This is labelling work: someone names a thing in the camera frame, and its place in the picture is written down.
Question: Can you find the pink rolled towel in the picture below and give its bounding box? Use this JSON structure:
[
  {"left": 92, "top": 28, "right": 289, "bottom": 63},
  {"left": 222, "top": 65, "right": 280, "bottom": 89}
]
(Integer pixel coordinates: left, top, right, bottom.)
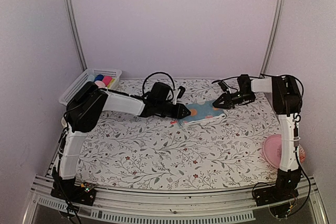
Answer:
[{"left": 102, "top": 76, "right": 113, "bottom": 86}]

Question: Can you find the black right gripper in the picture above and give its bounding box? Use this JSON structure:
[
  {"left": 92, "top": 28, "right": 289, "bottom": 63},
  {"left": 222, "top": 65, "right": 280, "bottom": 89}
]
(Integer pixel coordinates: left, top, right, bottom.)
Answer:
[{"left": 214, "top": 90, "right": 255, "bottom": 109}]

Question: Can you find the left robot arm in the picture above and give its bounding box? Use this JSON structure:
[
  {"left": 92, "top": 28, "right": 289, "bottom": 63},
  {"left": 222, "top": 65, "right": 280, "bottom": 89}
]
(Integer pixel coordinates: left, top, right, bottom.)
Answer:
[{"left": 52, "top": 82, "right": 191, "bottom": 200}]

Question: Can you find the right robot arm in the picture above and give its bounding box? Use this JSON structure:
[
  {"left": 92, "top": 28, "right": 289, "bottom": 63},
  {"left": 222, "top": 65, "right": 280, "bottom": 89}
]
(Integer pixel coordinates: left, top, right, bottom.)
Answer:
[{"left": 213, "top": 74, "right": 304, "bottom": 201}]

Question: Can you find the floral tablecloth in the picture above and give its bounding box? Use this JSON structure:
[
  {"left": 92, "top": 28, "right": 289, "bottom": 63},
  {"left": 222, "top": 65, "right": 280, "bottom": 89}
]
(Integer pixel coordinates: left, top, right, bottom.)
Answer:
[{"left": 75, "top": 93, "right": 280, "bottom": 190}]

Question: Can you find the light blue towel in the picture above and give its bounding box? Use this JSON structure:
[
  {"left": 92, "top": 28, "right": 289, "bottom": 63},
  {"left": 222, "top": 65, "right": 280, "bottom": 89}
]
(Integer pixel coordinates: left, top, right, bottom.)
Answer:
[{"left": 176, "top": 100, "right": 226, "bottom": 127}]

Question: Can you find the left black cable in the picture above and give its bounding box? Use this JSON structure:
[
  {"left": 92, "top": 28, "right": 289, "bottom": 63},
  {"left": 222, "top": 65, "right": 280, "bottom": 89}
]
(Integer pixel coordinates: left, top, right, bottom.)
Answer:
[{"left": 142, "top": 71, "right": 176, "bottom": 99}]

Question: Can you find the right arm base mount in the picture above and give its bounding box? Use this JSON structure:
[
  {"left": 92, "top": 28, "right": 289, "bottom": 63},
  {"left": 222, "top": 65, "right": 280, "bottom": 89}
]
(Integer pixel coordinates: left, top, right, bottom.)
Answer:
[{"left": 251, "top": 183, "right": 299, "bottom": 206}]

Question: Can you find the red patterned bowl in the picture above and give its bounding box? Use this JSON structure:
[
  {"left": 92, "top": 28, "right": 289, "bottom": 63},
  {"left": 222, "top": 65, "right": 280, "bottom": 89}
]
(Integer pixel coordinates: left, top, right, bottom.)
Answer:
[{"left": 299, "top": 145, "right": 306, "bottom": 164}]

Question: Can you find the pink plate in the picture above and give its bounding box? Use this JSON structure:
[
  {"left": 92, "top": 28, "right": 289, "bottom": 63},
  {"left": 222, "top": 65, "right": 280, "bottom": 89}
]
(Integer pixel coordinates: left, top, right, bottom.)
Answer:
[{"left": 262, "top": 134, "right": 281, "bottom": 169}]

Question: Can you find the pink towel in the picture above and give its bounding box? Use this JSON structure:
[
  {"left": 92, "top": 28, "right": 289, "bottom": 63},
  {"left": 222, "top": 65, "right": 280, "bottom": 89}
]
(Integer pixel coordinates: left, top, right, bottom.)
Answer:
[
  {"left": 102, "top": 76, "right": 113, "bottom": 86},
  {"left": 95, "top": 80, "right": 106, "bottom": 88}
]

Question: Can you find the front aluminium rail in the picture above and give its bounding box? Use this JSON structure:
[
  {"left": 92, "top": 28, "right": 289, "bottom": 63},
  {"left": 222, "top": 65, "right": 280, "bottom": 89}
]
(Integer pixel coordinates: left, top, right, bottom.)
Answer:
[{"left": 23, "top": 176, "right": 330, "bottom": 223}]

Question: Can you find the dark blue rolled towel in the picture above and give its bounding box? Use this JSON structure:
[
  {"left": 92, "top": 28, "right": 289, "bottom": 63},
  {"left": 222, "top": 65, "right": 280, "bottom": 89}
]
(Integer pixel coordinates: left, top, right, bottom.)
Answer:
[{"left": 94, "top": 74, "right": 104, "bottom": 82}]

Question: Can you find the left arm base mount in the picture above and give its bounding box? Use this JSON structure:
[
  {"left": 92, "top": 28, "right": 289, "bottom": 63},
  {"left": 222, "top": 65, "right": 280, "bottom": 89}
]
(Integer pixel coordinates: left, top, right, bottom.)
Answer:
[{"left": 51, "top": 178, "right": 97, "bottom": 206}]

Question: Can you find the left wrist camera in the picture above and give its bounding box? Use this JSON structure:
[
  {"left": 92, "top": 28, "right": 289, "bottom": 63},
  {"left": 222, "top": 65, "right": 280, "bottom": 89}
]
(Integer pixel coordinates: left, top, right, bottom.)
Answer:
[{"left": 172, "top": 86, "right": 185, "bottom": 105}]

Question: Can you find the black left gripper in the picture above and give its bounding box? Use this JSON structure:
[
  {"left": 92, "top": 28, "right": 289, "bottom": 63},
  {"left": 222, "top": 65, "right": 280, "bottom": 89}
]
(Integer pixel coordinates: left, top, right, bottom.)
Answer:
[{"left": 157, "top": 101, "right": 191, "bottom": 119}]

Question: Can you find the yellow rolled towel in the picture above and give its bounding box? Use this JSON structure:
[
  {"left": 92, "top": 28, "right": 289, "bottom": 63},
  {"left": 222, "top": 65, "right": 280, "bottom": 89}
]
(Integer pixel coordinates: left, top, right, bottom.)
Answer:
[{"left": 107, "top": 78, "right": 115, "bottom": 89}]

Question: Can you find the white plastic basket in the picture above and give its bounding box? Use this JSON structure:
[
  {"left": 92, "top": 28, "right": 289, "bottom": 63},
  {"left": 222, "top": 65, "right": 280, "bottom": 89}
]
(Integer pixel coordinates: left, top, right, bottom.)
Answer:
[{"left": 59, "top": 68, "right": 123, "bottom": 106}]

